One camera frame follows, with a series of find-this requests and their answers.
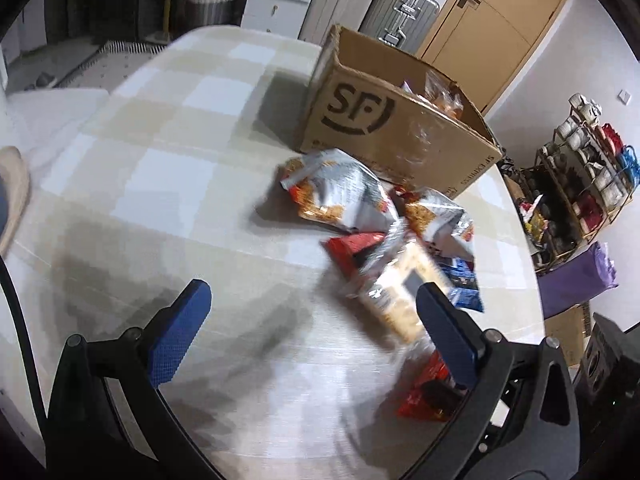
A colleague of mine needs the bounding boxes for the wooden handled broom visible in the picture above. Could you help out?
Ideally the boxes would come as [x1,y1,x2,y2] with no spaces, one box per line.
[161,0,176,41]

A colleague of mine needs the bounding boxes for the wooden shoe rack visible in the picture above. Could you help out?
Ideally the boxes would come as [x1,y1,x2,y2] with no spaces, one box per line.
[532,92,640,273]

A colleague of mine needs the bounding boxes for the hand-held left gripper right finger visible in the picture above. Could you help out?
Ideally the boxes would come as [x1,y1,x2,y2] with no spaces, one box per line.
[415,282,583,441]

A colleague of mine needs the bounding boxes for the white side table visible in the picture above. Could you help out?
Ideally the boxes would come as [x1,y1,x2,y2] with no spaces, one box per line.
[0,87,111,161]

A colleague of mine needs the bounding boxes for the red black snack packet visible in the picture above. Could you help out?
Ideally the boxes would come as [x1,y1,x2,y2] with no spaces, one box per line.
[322,231,388,281]

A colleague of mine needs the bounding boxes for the wooden door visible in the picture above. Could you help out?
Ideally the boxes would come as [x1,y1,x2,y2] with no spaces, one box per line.
[415,0,576,116]

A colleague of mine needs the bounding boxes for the rows of sneakers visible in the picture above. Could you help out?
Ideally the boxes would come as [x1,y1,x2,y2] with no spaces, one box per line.
[537,92,640,261]

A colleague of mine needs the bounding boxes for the purple bag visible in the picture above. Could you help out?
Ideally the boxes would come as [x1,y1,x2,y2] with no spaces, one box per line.
[537,241,619,318]

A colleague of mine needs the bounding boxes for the black cable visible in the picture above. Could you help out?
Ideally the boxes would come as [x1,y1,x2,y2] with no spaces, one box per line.
[0,255,48,431]

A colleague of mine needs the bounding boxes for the beige checked tablecloth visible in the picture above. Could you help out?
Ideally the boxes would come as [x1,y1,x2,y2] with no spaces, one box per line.
[0,24,546,480]

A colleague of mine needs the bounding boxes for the clear cracker packet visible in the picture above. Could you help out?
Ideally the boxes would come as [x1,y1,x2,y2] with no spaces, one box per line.
[345,220,451,346]

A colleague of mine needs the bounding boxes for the beige suitcase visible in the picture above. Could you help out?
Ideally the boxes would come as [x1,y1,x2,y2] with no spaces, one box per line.
[298,0,386,46]

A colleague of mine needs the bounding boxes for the blue snack packet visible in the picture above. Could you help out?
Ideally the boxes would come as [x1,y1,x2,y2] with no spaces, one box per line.
[437,255,486,313]

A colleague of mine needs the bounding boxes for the grey slippers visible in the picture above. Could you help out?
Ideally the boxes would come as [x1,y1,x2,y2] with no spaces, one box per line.
[25,71,58,90]

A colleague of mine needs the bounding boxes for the white wardrobe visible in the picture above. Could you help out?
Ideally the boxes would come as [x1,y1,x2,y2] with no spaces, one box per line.
[0,0,51,61]

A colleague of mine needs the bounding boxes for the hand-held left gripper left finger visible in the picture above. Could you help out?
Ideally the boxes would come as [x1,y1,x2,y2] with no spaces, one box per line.
[47,280,212,441]

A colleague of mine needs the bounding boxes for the silver orange snack packet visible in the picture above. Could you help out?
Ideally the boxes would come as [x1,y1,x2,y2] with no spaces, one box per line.
[279,149,401,233]
[392,186,476,261]

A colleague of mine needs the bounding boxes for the brown cardboard box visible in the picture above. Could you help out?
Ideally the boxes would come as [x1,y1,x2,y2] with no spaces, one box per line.
[300,24,503,200]

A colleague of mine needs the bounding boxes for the black white patterned rug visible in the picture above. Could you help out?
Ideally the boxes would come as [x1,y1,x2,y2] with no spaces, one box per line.
[52,40,168,88]

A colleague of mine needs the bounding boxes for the small cardboard box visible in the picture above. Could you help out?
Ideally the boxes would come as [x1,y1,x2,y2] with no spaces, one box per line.
[545,305,591,366]

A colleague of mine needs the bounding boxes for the silver suitcase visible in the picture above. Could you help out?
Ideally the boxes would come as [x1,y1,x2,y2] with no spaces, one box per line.
[360,0,441,53]

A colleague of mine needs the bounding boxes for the stacked beige plates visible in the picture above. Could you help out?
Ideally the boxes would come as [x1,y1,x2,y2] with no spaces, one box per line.
[0,146,31,256]

